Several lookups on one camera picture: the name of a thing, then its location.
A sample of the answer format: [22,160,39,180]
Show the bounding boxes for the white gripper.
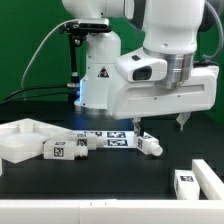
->
[107,65,219,136]

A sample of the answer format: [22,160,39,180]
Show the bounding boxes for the white square table top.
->
[0,118,71,163]

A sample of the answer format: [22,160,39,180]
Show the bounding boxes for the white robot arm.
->
[62,0,224,122]

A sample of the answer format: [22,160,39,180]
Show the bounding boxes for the white right fence bar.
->
[192,159,224,201]

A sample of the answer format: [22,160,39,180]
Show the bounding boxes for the white fence bar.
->
[0,200,224,224]
[192,159,224,201]

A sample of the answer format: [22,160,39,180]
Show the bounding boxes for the white front fence bar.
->
[0,200,224,224]

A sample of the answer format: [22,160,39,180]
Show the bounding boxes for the white left fence piece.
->
[0,158,3,177]

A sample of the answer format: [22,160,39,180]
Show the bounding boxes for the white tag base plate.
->
[62,130,137,148]

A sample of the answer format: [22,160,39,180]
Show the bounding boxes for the grey camera cable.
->
[20,18,80,90]

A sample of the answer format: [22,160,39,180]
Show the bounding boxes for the black cables on table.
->
[0,84,73,104]

